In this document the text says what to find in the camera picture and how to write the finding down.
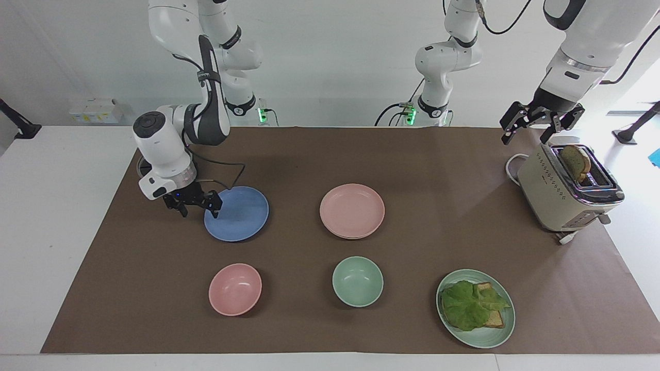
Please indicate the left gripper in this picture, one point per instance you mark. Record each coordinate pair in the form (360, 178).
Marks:
(553, 104)

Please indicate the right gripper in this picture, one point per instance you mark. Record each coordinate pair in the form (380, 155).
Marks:
(186, 196)

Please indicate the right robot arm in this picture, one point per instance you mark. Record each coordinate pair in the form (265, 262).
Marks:
(165, 149)

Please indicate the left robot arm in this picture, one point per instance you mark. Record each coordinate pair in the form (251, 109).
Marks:
(582, 36)

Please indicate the blue plate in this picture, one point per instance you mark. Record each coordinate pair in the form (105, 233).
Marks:
(242, 216)

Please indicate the beige toaster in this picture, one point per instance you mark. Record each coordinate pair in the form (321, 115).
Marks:
(546, 190)

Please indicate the black stand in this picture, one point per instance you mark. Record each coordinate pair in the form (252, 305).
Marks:
(631, 133)
(20, 129)

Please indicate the pink bowl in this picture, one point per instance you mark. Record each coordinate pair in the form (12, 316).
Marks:
(235, 289)

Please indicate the white box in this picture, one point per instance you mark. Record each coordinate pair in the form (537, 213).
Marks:
(98, 111)

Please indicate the pink plate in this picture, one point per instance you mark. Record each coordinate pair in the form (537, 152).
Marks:
(352, 208)

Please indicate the beige plate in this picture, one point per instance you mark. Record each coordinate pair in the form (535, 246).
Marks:
(356, 237)

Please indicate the green bowl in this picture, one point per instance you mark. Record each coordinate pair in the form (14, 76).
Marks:
(358, 281)

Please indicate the green lettuce leaf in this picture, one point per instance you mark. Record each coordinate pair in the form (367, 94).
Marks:
(466, 306)

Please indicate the toasted bread slice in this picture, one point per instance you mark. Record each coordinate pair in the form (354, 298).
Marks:
(496, 320)

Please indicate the green plate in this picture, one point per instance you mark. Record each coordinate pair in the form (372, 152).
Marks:
(490, 337)

